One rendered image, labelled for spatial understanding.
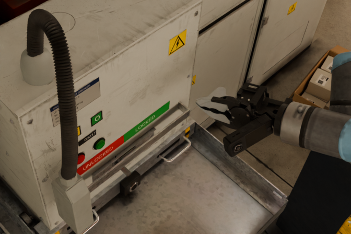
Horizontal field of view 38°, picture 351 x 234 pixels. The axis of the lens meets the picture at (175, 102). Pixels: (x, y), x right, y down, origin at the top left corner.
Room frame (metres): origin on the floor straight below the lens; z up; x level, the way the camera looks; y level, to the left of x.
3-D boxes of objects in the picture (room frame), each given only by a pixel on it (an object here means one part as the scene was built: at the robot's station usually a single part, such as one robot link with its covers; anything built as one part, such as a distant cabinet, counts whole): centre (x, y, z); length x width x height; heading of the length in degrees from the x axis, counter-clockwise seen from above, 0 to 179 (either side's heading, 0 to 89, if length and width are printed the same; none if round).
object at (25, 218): (0.58, 0.36, 0.88); 0.05 x 0.02 x 0.05; 50
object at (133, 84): (0.72, 0.12, 1.15); 0.48 x 0.01 x 0.48; 140
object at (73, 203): (0.52, 0.20, 1.14); 0.08 x 0.05 x 0.17; 50
